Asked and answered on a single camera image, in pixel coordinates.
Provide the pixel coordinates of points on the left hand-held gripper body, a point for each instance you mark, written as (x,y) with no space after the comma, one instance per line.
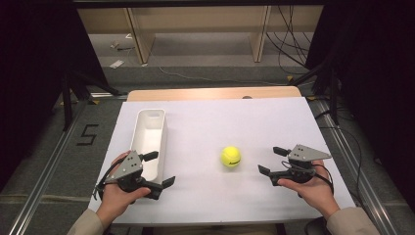
(130,164)

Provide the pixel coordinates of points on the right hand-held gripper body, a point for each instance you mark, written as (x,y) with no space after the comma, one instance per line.
(306,153)

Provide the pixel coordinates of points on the white plastic container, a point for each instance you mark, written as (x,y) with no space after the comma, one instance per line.
(147,137)

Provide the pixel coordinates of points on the yellow tennis ball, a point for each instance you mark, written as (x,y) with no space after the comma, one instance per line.
(231,156)

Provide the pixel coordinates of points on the person's left hand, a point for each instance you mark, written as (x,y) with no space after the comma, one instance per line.
(114,200)

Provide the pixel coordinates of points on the person's right hand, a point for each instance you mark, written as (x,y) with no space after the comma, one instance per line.
(314,192)

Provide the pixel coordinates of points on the white foam board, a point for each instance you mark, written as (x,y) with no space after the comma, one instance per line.
(228,124)

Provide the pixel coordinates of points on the black tripod stand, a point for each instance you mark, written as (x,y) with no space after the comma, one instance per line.
(67,107)
(332,94)

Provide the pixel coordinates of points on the black chair armrest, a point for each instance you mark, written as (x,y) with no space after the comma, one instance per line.
(316,226)

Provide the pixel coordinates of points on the light wooden table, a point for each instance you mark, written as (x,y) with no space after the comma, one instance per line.
(195,94)

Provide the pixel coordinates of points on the white paper scrap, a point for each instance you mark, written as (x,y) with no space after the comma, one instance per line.
(116,64)

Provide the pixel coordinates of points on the black curtain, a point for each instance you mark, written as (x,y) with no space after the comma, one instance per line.
(32,81)
(381,81)

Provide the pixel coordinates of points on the light wooden desk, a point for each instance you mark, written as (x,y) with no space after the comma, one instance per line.
(143,39)

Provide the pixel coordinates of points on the aluminium floor rail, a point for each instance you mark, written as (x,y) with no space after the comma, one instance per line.
(42,182)
(362,182)

